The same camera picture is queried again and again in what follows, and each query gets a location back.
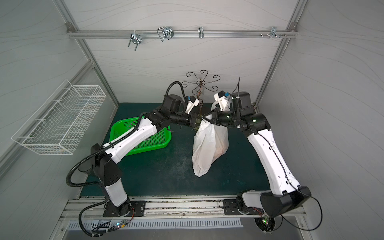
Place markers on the metal U-bolt clamp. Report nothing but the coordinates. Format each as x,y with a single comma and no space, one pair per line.
135,40

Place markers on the aluminium cross rail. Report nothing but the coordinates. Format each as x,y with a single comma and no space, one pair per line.
179,34

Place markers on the white plastic bag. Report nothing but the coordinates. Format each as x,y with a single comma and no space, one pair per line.
210,143

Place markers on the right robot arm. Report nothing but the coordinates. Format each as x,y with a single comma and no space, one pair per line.
286,193

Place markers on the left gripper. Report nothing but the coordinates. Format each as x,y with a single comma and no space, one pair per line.
192,120

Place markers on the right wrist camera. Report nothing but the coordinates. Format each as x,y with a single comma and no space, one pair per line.
222,98

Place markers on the right controller board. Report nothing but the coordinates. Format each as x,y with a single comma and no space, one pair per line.
265,224

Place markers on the bronze scroll hanger stand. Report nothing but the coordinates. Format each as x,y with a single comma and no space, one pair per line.
200,84

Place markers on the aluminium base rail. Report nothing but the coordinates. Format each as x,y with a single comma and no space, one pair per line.
168,207

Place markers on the right metal hook clamp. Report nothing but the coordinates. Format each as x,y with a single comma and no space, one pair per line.
273,34

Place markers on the metal U-bolt hook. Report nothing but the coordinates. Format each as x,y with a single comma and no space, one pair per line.
165,33

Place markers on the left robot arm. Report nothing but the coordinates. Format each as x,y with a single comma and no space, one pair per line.
174,110

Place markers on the white vented cable duct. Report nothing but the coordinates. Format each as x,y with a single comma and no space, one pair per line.
153,224

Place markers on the white wire basket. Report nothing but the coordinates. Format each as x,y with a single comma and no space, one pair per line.
59,124

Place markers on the green table mat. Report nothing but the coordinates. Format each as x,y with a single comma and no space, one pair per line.
169,171

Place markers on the green plastic basket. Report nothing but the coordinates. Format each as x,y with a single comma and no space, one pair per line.
157,141

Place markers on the pineapple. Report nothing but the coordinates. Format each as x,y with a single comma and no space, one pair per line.
197,124

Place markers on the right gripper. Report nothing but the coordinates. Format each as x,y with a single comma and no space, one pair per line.
214,117

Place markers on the left controller board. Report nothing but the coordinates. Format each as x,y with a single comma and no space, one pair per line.
120,224

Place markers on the small metal bracket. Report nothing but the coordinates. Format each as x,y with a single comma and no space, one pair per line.
201,32

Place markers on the controller board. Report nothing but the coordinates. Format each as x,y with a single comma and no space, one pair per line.
120,224
265,224

